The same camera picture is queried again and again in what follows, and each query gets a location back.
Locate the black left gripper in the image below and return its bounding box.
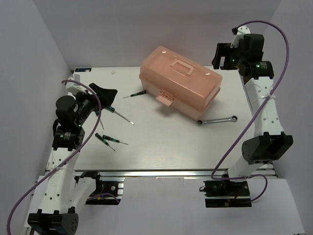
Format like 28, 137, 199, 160
72, 83, 117, 126

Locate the large green-handled screwdriver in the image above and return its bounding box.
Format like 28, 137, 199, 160
105, 106, 134, 125

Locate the thin green-black screwdriver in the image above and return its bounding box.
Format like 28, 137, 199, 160
94, 110, 105, 130

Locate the small green-black screwdriver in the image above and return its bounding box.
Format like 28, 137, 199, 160
123, 90, 147, 98

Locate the green-black precision screwdriver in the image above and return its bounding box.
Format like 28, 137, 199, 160
102, 135, 128, 145
95, 133, 115, 151

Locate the pink plastic toolbox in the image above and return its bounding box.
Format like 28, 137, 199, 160
139, 46, 223, 120

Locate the silver ratchet wrench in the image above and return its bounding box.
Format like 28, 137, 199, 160
197, 116, 238, 126

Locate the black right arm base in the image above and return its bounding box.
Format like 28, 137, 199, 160
199, 181, 252, 208

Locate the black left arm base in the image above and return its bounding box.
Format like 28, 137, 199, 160
74, 171, 123, 205

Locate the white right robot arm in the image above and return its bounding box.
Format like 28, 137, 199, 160
212, 34, 293, 195

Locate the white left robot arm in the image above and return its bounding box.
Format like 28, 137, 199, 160
27, 82, 117, 235

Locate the blue label sticker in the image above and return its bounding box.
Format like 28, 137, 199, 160
74, 68, 91, 72

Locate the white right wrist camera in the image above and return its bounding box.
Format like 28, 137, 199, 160
230, 25, 250, 48

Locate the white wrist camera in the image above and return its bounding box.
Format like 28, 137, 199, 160
230, 25, 250, 48
66, 74, 85, 95

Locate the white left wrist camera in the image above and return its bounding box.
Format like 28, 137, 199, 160
66, 74, 85, 95

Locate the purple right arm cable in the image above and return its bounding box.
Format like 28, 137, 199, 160
211, 21, 290, 203

